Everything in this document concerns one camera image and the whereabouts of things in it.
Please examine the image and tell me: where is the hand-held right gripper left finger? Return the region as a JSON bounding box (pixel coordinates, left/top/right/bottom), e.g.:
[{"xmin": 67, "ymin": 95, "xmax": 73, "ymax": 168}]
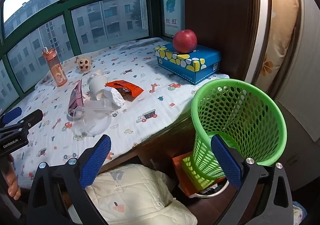
[{"xmin": 27, "ymin": 134, "xmax": 112, "ymax": 225}]

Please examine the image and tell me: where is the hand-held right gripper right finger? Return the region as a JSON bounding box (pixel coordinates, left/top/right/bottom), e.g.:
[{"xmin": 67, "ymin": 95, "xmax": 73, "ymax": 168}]
[{"xmin": 210, "ymin": 134, "xmax": 293, "ymax": 225}]

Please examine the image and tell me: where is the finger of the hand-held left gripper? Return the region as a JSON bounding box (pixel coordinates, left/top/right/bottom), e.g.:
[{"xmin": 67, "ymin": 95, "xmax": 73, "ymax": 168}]
[
  {"xmin": 15, "ymin": 109, "xmax": 43, "ymax": 132},
  {"xmin": 0, "ymin": 106, "xmax": 22, "ymax": 125}
]

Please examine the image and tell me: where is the clear plastic cup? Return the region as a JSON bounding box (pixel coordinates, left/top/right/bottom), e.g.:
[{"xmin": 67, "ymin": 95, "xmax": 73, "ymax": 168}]
[{"xmin": 71, "ymin": 106, "xmax": 112, "ymax": 137}]

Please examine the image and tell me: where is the pink snack bag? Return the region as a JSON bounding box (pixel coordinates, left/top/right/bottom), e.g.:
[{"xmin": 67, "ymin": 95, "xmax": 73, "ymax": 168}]
[{"xmin": 67, "ymin": 79, "xmax": 85, "ymax": 118}]

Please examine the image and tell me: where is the clear rectangular plastic container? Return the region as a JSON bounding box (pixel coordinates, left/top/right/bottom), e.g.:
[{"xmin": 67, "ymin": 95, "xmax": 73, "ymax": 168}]
[{"xmin": 85, "ymin": 98, "xmax": 113, "ymax": 115}]

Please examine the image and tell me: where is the green mesh wastebasket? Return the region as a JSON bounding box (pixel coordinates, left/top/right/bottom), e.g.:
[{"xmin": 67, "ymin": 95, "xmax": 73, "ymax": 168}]
[{"xmin": 182, "ymin": 78, "xmax": 287, "ymax": 190}]

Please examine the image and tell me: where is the white foam piece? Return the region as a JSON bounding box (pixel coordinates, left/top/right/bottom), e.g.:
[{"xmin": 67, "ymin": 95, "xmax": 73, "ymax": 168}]
[{"xmin": 104, "ymin": 86, "xmax": 125, "ymax": 108}]

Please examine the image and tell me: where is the white paper cup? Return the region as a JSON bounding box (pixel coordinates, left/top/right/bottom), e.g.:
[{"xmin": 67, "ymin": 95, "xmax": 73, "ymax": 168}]
[{"xmin": 89, "ymin": 75, "xmax": 108, "ymax": 100}]

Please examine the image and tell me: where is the orange snack wrapper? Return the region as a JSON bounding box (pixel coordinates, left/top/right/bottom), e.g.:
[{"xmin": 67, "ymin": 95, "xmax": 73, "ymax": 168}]
[{"xmin": 105, "ymin": 80, "xmax": 144, "ymax": 102}]

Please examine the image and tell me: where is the person's left hand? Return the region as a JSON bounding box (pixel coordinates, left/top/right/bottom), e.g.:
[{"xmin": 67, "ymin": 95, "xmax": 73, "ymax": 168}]
[{"xmin": 5, "ymin": 154, "xmax": 22, "ymax": 201}]

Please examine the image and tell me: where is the round metal container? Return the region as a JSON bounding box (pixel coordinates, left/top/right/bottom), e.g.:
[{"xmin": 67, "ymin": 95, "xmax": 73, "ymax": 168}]
[{"xmin": 190, "ymin": 180, "xmax": 230, "ymax": 199}]

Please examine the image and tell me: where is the orange water bottle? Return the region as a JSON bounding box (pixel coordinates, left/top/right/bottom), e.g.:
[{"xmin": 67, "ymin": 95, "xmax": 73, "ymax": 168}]
[{"xmin": 42, "ymin": 47, "xmax": 67, "ymax": 87}]

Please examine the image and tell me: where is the small spotted plush toy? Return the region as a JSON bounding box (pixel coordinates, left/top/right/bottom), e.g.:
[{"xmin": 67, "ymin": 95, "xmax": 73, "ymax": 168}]
[{"xmin": 76, "ymin": 56, "xmax": 92, "ymax": 73}]

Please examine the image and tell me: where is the blue patterned tissue box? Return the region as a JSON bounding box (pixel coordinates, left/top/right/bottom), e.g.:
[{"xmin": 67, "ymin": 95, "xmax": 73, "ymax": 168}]
[{"xmin": 154, "ymin": 43, "xmax": 222, "ymax": 85}]

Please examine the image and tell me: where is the red apple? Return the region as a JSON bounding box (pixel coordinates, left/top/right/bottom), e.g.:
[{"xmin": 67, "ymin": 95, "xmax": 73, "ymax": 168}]
[{"xmin": 173, "ymin": 29, "xmax": 197, "ymax": 53}]

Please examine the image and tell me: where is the beige floral curtain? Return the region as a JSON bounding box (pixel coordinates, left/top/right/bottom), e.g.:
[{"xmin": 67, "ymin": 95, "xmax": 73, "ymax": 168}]
[{"xmin": 244, "ymin": 0, "xmax": 300, "ymax": 93}]

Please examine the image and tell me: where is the white window sign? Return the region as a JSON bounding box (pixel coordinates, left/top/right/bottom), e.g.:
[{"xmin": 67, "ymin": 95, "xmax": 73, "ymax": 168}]
[{"xmin": 162, "ymin": 0, "xmax": 185, "ymax": 38}]

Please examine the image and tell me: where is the green window frame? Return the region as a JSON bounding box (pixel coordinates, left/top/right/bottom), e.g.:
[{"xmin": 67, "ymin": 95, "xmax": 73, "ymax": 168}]
[{"xmin": 0, "ymin": 0, "xmax": 185, "ymax": 105}]

